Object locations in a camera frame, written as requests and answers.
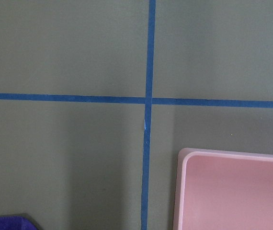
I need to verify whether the pink plastic tray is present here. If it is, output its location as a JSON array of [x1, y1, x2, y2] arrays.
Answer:
[[173, 148, 273, 230]]

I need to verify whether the purple cloth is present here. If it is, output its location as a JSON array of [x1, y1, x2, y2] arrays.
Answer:
[[0, 215, 41, 230]]

